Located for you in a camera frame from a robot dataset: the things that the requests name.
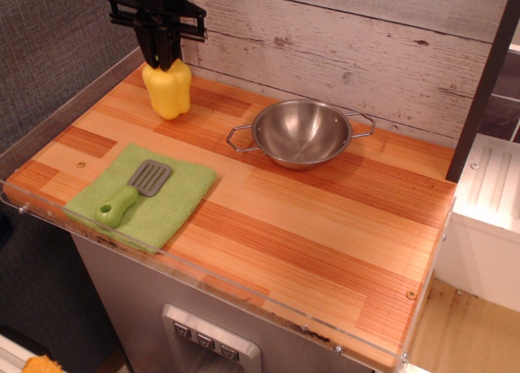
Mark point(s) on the white toy sink unit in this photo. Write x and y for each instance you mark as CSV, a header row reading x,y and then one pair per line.
x,y
480,250

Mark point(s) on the clear acrylic guard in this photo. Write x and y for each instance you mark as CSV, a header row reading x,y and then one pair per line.
x,y
344,265

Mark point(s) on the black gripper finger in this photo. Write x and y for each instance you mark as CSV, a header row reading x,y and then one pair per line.
x,y
145,36
168,45

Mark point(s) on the green cloth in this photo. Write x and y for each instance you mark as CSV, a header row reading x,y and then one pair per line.
x,y
152,221

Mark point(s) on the yellow toy capsicum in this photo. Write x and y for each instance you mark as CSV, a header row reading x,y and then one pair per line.
x,y
169,91

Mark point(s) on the small steel pot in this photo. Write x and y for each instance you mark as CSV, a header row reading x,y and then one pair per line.
x,y
303,134

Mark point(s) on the green grey toy spatula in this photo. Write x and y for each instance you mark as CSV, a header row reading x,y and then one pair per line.
x,y
146,181

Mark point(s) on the orange object bottom left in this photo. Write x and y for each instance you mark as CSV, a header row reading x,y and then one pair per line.
x,y
41,364

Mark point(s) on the dark vertical post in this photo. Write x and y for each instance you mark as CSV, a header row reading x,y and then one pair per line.
x,y
495,60

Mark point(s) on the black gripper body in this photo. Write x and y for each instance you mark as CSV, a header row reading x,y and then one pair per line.
x,y
161,12

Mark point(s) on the silver toy cabinet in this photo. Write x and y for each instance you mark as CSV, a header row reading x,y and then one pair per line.
x,y
167,325

